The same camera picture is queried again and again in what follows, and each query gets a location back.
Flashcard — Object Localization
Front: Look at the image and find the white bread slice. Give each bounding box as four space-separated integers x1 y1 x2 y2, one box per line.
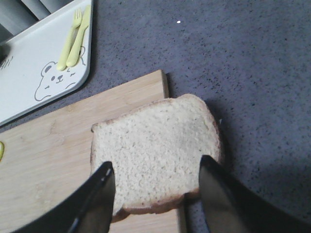
90 94 223 222

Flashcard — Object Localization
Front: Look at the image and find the yellow plastic knife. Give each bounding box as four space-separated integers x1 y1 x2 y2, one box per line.
66 5 91 67

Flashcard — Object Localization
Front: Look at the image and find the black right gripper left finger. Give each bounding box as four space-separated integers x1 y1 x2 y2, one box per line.
14 161 115 233

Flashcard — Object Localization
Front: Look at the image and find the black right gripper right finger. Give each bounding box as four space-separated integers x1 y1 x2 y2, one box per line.
199 155 311 233

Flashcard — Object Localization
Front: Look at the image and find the yellow plastic fork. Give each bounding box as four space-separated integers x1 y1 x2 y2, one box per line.
56 8 82 71

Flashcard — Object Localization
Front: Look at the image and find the wooden cutting board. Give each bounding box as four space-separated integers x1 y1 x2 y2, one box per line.
0 69 188 233

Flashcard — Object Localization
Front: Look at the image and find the white bear print tray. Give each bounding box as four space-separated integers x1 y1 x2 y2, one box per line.
0 0 93 125

